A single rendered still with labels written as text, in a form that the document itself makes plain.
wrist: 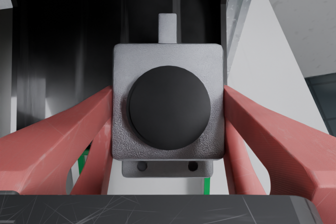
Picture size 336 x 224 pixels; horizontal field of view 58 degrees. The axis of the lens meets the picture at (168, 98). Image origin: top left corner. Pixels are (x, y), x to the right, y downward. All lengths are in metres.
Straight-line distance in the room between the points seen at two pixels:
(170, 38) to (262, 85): 0.48
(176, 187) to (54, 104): 0.20
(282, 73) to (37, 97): 0.52
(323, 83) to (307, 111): 1.16
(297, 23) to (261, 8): 0.41
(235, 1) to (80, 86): 0.14
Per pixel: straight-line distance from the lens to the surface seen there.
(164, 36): 0.16
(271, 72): 0.65
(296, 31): 1.19
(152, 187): 0.37
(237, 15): 0.29
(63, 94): 0.21
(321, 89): 1.76
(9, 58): 0.33
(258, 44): 0.68
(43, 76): 0.22
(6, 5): 0.26
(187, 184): 0.37
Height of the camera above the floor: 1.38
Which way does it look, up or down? 62 degrees down
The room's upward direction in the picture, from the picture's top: 2 degrees counter-clockwise
